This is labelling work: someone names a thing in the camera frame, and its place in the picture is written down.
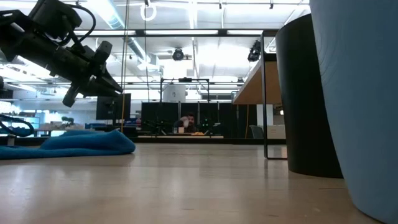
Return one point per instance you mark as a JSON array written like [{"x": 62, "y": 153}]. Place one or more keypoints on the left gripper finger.
[
  {"x": 109, "y": 81},
  {"x": 99, "y": 90}
]

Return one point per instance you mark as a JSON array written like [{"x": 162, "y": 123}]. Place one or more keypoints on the black plastic cup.
[{"x": 304, "y": 109}]

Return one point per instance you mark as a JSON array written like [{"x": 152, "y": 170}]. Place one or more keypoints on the large blue cup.
[{"x": 363, "y": 109}]

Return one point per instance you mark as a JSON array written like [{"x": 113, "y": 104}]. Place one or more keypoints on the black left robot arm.
[{"x": 12, "y": 34}]

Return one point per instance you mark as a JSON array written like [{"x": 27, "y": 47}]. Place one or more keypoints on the black computer monitor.
[{"x": 113, "y": 106}]

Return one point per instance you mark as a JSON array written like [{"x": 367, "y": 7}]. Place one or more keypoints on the blue towel cloth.
[{"x": 77, "y": 144}]

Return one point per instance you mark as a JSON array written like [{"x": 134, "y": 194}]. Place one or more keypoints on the black partition panels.
[{"x": 158, "y": 112}]

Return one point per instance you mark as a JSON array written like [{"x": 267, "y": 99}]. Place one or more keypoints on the white cylindrical tank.
[{"x": 174, "y": 93}]

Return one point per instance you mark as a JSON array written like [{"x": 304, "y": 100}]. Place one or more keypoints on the black ceiling spot lamp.
[
  {"x": 254, "y": 52},
  {"x": 178, "y": 54}
]

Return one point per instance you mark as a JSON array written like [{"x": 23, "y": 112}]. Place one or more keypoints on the person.
[{"x": 188, "y": 119}]

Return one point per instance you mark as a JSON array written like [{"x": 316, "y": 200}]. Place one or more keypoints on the wooden background desk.
[{"x": 180, "y": 136}]

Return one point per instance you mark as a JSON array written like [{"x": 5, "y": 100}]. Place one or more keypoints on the grey office chair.
[{"x": 257, "y": 132}]

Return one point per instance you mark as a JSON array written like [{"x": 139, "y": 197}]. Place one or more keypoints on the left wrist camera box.
[{"x": 56, "y": 15}]

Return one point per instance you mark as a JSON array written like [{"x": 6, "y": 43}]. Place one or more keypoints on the black aluminium rig frame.
[{"x": 140, "y": 32}]

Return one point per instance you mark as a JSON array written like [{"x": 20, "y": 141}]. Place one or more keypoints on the black background frame stand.
[{"x": 185, "y": 79}]

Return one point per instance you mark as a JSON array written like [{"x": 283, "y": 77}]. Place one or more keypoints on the wooden shelf with black frame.
[{"x": 258, "y": 87}]

